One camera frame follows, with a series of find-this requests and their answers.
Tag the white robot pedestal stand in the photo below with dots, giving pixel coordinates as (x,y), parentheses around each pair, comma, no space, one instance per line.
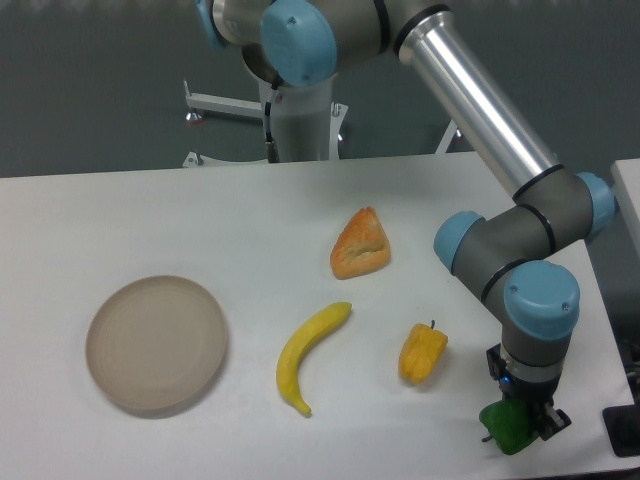
(342,117)

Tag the black device at table edge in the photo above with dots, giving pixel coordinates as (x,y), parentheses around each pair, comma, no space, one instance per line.
(622,426)

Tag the beige round plate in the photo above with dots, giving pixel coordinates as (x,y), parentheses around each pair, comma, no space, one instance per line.
(155,347)

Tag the orange pastry bread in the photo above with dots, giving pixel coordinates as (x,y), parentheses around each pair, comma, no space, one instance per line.
(361,248)

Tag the green bell pepper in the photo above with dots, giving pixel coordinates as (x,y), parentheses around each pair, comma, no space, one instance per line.
(509,425)

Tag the yellow banana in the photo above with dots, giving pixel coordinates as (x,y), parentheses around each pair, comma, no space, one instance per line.
(307,336)

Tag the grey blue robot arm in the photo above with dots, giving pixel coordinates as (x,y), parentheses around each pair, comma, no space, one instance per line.
(295,48)

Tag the white side table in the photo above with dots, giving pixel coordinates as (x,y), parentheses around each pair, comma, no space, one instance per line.
(626,175)

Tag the yellow bell pepper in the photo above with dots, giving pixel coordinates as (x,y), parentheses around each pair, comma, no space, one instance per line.
(421,352)

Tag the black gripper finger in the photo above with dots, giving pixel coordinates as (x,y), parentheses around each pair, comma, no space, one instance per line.
(495,363)
(546,420)

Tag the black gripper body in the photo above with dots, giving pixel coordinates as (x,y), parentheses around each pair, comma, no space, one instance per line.
(534,386)

